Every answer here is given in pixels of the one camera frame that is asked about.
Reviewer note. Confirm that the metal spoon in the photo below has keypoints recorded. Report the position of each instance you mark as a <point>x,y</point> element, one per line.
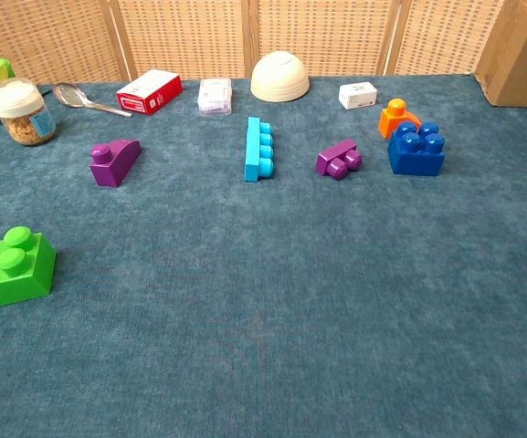
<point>69,95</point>

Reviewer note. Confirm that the orange sloped one-stud block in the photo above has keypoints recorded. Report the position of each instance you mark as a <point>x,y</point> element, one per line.
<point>390,121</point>

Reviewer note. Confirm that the small white box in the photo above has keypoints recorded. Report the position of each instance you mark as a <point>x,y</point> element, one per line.
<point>358,96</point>

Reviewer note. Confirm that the purple sloped one-stud block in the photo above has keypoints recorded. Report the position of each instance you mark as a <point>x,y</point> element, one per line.
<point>114,166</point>

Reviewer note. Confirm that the cream upturned bowl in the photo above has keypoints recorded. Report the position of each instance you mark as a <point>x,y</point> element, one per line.
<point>279,80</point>

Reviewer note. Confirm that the woven folding screen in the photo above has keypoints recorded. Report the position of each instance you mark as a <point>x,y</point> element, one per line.
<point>190,36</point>

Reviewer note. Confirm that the clear plastic case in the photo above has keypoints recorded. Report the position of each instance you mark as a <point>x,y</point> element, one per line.
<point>215,96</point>

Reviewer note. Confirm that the blue table cloth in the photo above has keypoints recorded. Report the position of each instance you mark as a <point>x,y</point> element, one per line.
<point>290,342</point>

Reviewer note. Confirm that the cardboard box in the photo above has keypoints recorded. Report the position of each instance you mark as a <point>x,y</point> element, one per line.
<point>514,59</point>

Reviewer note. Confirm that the green toy block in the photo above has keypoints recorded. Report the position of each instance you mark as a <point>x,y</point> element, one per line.
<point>16,280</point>

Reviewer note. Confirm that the blue toy block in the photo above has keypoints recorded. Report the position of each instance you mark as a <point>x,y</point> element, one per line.
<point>416,159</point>

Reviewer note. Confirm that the red and white box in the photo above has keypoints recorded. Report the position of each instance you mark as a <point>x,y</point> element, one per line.
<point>149,93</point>

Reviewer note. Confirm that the purple two-stud block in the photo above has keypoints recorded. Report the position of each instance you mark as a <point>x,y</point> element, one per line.
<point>331,157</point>

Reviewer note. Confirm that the white-lidded clear jar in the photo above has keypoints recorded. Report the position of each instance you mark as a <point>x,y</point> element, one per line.
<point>21,111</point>

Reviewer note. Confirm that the light blue long block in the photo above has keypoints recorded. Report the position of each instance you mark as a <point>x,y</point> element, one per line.
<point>253,150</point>

